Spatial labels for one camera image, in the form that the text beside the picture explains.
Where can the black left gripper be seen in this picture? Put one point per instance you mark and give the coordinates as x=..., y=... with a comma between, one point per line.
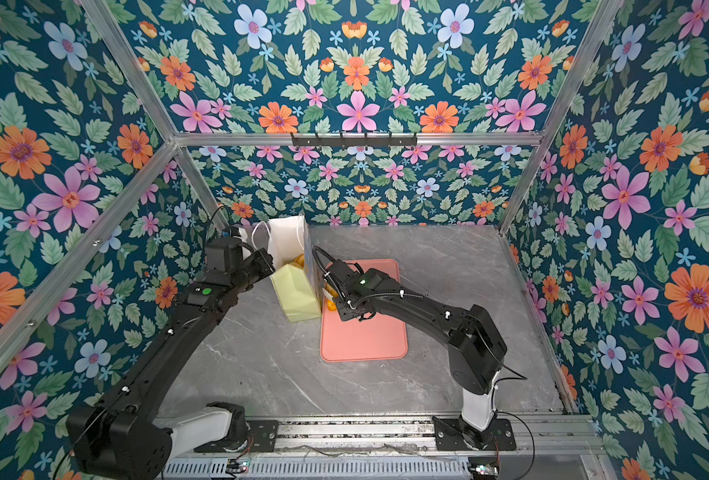
x=265, y=263

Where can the white and green paper bag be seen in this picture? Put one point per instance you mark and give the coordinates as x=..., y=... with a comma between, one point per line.
x=297, y=289

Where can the long braided bread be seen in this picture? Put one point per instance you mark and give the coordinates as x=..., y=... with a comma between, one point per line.
x=330, y=296

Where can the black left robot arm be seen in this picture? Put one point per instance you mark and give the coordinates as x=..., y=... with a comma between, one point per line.
x=121, y=436

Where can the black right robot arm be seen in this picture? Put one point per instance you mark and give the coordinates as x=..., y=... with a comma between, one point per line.
x=476, y=349

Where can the pink silicone tray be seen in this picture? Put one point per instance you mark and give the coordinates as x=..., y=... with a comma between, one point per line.
x=379, y=338

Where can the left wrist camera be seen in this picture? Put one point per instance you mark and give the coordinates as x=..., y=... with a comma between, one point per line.
x=225, y=252

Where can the black hook rail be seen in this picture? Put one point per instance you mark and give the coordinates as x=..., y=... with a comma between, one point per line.
x=341, y=140

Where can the aluminium frame post left rear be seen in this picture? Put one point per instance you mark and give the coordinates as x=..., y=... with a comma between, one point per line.
x=108, y=28

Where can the aluminium frame post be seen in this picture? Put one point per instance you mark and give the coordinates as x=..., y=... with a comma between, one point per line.
x=108, y=28
x=599, y=27

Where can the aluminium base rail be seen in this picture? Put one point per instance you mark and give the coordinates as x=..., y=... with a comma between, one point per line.
x=404, y=446

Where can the aluminium frame post right rear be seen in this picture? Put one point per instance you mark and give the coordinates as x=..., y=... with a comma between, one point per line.
x=599, y=27

